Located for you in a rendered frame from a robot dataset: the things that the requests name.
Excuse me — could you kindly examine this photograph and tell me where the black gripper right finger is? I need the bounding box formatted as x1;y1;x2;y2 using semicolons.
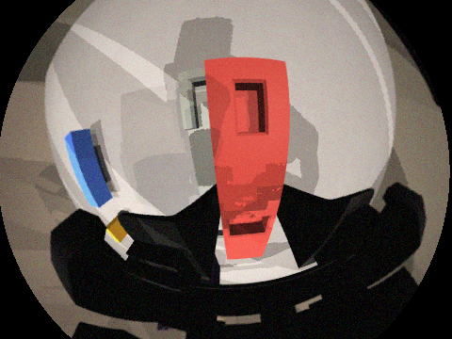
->
276;184;374;268

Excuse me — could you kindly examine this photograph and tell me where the orange-yellow block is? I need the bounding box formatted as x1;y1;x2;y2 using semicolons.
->
105;216;128;242

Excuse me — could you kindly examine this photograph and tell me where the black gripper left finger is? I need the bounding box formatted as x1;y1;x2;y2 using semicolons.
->
118;184;219;280

